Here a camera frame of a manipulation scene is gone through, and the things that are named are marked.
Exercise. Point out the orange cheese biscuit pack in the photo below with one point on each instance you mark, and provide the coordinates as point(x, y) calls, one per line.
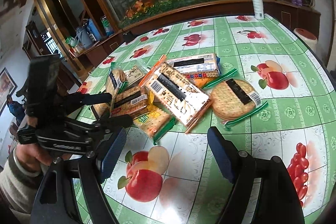
point(201, 81)

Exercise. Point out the white red-lid bin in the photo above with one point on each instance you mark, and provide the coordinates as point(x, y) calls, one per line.
point(306, 36)

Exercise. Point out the person's left hand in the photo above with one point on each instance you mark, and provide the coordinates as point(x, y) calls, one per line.
point(32, 156)

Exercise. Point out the clear bag beige label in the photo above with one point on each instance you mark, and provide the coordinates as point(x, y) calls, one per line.
point(136, 73)

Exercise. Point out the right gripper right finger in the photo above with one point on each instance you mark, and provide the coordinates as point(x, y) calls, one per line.
point(277, 200)

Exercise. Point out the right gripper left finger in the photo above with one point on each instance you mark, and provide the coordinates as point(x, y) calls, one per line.
point(55, 201)

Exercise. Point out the white spray bottle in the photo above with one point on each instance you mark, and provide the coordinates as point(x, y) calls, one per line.
point(258, 9)

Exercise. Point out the grey kettle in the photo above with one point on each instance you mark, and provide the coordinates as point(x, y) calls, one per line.
point(83, 38)

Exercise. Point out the blue thermos jug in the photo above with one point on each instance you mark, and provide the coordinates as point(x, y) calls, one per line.
point(93, 30)

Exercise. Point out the green fruit-print tablecloth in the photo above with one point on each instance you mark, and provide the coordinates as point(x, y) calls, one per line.
point(286, 75)

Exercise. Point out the framed wall painting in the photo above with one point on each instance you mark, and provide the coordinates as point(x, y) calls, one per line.
point(7, 87)

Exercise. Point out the grey sleeve left forearm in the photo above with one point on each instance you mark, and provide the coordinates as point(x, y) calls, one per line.
point(18, 190)

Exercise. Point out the blue-edged cracker pack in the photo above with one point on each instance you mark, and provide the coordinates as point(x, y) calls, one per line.
point(197, 66)

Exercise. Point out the person in blue jacket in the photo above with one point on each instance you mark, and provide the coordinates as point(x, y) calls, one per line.
point(16, 109)

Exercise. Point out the small black table clip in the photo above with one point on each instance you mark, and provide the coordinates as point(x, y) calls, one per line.
point(128, 37)

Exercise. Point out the round crackers clear pack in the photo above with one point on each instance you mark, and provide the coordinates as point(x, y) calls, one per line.
point(235, 100)

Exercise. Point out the long cracker pack orange edge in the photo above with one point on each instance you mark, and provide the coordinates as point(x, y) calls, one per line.
point(182, 98)

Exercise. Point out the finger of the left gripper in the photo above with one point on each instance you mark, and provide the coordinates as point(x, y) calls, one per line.
point(92, 99)
point(108, 123)

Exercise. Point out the small green-edged cracker pack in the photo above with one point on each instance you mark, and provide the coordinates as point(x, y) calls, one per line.
point(115, 81)

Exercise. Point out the brown cracker pack yellow edge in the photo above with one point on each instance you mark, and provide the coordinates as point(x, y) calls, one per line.
point(135, 102)

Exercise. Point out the Weidan green cracker pack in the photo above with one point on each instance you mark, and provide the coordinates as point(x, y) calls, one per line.
point(156, 123)

